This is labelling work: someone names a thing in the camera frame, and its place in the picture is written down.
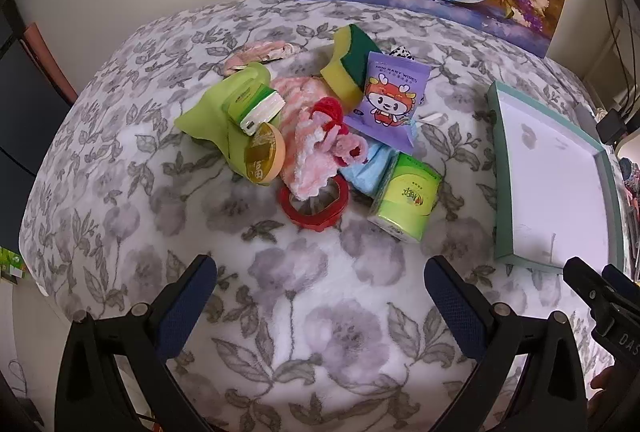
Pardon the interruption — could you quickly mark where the black cable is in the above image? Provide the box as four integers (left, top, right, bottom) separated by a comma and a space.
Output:
600, 0, 640, 113

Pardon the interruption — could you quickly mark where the round orange container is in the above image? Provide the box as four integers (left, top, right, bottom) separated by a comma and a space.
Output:
242, 122, 287, 185

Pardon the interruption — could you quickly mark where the blue face mask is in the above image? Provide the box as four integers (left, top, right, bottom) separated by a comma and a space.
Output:
340, 143, 401, 198

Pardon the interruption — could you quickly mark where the pink fuzzy hair tie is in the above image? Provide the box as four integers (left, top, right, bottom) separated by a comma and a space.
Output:
327, 129, 371, 170

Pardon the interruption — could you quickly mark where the pink floral scrunchie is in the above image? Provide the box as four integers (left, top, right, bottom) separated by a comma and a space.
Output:
222, 39, 296, 78

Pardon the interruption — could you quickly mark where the purple wipes pack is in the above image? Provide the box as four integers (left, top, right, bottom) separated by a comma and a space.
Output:
346, 52, 431, 148

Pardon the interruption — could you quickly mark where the red scalloped ring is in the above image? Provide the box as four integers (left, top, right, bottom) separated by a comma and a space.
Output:
278, 174, 349, 233

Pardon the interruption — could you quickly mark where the dark cabinet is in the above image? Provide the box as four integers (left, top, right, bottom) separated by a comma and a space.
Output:
0, 27, 76, 253

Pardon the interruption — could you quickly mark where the red scrunchie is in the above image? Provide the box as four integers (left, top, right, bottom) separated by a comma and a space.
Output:
307, 96, 348, 133

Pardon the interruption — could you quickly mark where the person's right hand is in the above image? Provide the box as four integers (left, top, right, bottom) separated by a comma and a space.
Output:
589, 364, 620, 413

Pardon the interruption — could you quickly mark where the black power adapter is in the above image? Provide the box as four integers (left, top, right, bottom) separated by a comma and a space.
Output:
596, 109, 628, 145

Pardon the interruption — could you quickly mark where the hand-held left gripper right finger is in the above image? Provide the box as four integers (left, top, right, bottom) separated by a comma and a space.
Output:
424, 256, 587, 432

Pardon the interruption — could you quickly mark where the white box with green rim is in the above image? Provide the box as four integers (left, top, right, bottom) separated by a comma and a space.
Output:
486, 81, 626, 274

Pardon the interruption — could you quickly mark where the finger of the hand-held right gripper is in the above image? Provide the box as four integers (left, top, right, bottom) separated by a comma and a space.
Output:
602, 264, 640, 310
563, 257, 640, 363

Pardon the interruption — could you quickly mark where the pink white fuzzy sock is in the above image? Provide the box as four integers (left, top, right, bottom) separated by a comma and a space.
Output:
270, 76, 351, 202

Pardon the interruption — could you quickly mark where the green package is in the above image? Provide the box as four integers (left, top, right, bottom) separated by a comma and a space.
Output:
0, 246, 26, 285

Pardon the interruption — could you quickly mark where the yellow green sponge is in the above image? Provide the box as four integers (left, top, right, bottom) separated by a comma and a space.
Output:
320, 24, 383, 105

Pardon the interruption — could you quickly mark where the light green cloth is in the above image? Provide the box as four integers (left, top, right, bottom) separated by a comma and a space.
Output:
175, 61, 276, 178

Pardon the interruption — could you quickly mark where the white power strip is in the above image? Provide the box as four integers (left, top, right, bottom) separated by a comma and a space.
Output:
575, 106, 601, 140

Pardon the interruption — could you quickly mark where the grey floral blanket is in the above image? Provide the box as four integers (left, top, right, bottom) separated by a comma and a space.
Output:
20, 0, 621, 432

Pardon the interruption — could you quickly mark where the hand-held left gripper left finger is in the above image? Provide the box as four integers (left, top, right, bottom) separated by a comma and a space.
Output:
56, 254, 218, 432

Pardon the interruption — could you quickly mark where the red-brown board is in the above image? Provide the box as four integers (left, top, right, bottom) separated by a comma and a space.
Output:
22, 23, 78, 105

